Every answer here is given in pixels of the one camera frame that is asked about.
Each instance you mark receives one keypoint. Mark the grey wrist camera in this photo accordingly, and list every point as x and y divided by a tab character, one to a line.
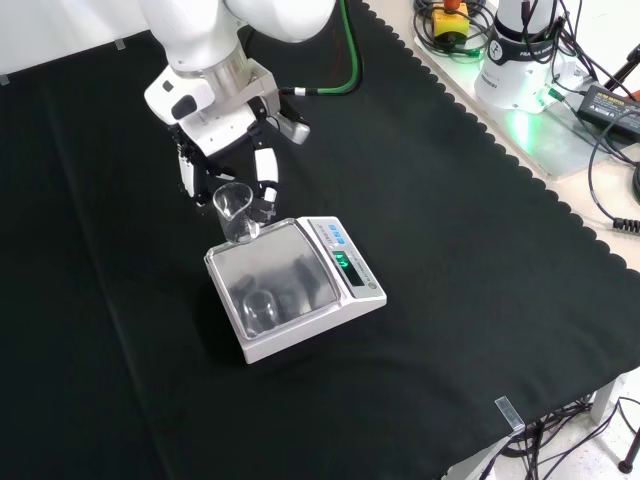
295	131

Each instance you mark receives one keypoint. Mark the clear tape strip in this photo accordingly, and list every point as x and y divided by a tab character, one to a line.
510	414
4	80
120	44

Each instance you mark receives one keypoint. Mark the yellow stop button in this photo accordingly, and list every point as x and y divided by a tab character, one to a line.
450	22

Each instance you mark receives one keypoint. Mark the pale base board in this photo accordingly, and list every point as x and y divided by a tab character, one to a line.
550	145

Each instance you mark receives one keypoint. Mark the black power adapter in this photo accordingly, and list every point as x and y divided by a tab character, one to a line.
607	107

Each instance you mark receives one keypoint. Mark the black cloth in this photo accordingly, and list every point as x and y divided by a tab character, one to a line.
450	250

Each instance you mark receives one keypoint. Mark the white electronic balance steel pan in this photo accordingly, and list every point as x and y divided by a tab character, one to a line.
300	300

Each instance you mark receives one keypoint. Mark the black tripod leg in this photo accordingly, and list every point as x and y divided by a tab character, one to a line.
627	455

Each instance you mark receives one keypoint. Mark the white table leg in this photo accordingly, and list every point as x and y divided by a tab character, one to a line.
603	402

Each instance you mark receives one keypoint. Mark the clear glass beaker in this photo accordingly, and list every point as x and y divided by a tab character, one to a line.
235	220

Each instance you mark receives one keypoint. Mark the black tripod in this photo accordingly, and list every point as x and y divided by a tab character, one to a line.
622	70

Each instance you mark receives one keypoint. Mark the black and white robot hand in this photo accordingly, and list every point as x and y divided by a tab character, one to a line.
220	130

